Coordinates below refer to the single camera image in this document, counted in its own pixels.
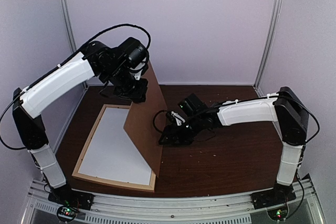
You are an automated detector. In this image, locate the aluminium front rail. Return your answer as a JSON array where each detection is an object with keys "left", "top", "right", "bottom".
[{"left": 18, "top": 178, "right": 326, "bottom": 223}]

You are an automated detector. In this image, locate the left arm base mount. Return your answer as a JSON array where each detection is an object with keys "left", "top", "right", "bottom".
[{"left": 48, "top": 190, "right": 94, "bottom": 210}]

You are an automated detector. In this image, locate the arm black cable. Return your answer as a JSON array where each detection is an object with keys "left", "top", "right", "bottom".
[
  {"left": 152, "top": 110, "right": 218, "bottom": 143},
  {"left": 76, "top": 23, "right": 152, "bottom": 54}
]

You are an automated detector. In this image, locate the aluminium corner post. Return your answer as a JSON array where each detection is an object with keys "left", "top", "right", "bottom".
[
  {"left": 55, "top": 0, "right": 89, "bottom": 90},
  {"left": 254, "top": 0, "right": 283, "bottom": 93}
]

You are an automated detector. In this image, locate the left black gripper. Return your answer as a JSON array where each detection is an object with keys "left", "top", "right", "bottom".
[{"left": 103, "top": 63, "right": 149, "bottom": 102}]

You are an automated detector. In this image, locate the right aluminium corner post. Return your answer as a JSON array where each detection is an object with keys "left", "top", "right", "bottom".
[{"left": 254, "top": 0, "right": 283, "bottom": 93}]

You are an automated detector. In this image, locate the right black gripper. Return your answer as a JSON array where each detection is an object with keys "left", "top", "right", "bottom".
[{"left": 159, "top": 115, "right": 203, "bottom": 146}]

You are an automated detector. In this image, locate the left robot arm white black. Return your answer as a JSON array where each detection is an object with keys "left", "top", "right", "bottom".
[{"left": 9, "top": 37, "right": 149, "bottom": 205}]

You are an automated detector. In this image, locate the cat photo print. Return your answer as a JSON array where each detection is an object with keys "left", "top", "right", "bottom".
[{"left": 78, "top": 107, "right": 153, "bottom": 186}]

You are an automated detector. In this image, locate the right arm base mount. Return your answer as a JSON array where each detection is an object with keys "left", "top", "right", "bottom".
[{"left": 251, "top": 189, "right": 296, "bottom": 209}]

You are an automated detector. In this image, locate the light wooden picture frame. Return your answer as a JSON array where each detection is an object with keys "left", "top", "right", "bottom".
[{"left": 72, "top": 104, "right": 156, "bottom": 193}]

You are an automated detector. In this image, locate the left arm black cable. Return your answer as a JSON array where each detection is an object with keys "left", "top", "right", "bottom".
[{"left": 76, "top": 23, "right": 152, "bottom": 54}]

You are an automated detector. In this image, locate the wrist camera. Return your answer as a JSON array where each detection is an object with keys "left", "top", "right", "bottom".
[
  {"left": 129, "top": 61, "right": 148, "bottom": 81},
  {"left": 169, "top": 111, "right": 185, "bottom": 126}
]

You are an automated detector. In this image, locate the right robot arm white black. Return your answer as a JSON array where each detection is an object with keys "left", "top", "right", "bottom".
[{"left": 158, "top": 87, "right": 320, "bottom": 204}]

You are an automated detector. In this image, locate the left aluminium corner post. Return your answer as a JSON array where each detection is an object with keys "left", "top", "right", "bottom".
[{"left": 55, "top": 0, "right": 89, "bottom": 90}]

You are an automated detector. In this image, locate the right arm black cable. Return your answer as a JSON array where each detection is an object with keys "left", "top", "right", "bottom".
[{"left": 152, "top": 110, "right": 218, "bottom": 143}]

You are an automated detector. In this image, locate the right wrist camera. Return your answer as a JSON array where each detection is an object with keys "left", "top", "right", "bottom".
[{"left": 169, "top": 111, "right": 185, "bottom": 126}]

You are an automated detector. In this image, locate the brown backing board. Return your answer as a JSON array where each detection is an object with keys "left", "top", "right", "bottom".
[{"left": 124, "top": 64, "right": 167, "bottom": 176}]

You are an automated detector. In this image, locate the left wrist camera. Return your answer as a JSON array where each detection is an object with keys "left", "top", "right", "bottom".
[{"left": 129, "top": 61, "right": 148, "bottom": 81}]

